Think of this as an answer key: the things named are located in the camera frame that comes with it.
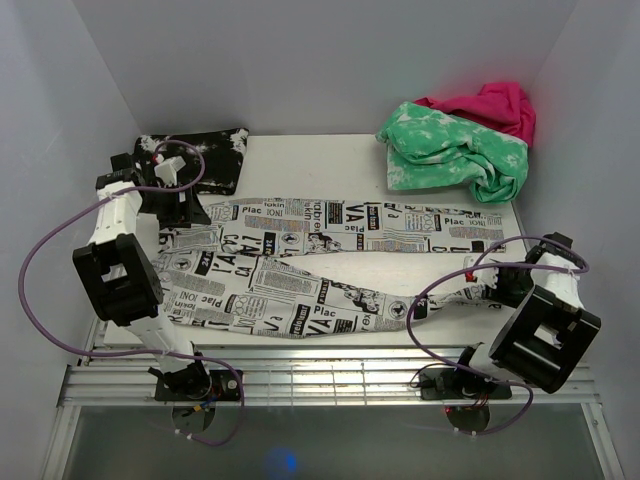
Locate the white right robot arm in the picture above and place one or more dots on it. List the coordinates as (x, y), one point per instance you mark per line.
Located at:
(549, 330)

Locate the green white tie-dye trousers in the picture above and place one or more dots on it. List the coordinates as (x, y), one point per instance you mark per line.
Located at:
(429, 149)

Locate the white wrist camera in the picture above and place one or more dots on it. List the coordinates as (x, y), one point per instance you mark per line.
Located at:
(486, 275)
(167, 169)

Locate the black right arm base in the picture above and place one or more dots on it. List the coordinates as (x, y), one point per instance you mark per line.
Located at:
(438, 381)

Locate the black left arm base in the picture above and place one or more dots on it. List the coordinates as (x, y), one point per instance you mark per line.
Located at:
(195, 385)

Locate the aluminium rail frame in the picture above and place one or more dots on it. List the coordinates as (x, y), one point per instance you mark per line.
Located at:
(333, 409)

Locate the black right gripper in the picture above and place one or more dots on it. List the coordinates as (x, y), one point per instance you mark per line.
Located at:
(500, 295)

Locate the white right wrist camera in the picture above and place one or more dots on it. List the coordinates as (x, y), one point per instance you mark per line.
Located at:
(486, 275)

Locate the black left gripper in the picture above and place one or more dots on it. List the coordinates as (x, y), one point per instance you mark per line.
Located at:
(185, 213)

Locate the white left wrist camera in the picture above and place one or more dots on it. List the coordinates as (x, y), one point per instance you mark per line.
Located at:
(167, 169)

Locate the pink trousers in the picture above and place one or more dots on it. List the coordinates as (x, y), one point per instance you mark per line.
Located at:
(501, 106)

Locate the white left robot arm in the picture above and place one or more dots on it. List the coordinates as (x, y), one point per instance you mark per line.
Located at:
(116, 270)

